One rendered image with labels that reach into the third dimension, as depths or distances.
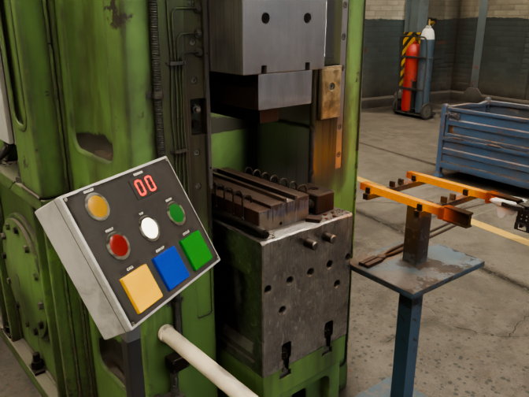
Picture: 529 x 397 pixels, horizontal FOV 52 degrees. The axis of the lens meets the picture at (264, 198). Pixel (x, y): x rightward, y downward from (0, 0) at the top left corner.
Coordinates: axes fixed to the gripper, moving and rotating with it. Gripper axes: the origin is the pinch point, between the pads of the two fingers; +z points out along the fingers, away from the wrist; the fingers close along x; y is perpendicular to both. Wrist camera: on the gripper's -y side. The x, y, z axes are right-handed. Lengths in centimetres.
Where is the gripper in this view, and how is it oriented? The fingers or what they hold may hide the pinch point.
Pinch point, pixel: (497, 197)
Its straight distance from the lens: 188.3
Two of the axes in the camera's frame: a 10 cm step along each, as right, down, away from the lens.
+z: -6.0, -2.6, 7.6
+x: 8.0, -1.9, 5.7
